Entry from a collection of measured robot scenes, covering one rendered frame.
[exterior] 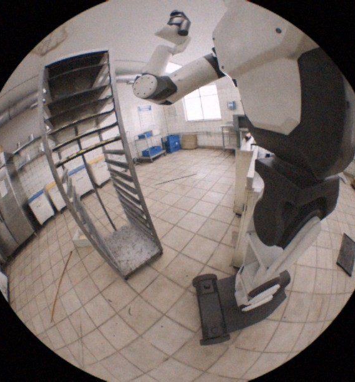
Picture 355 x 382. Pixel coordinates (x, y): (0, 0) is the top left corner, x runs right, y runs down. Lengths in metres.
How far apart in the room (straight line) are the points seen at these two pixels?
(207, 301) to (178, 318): 0.31
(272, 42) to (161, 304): 1.34
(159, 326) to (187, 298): 0.34
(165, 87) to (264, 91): 0.26
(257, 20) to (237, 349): 1.35
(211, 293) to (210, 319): 0.20
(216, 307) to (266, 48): 1.06
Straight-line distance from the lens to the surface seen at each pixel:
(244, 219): 0.81
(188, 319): 1.18
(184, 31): 0.52
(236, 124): 1.31
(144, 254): 1.33
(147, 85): 0.40
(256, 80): 0.21
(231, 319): 1.02
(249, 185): 0.65
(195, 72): 0.40
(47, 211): 3.58
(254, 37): 0.20
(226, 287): 1.06
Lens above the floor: 1.17
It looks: 29 degrees down
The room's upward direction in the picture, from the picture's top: 11 degrees counter-clockwise
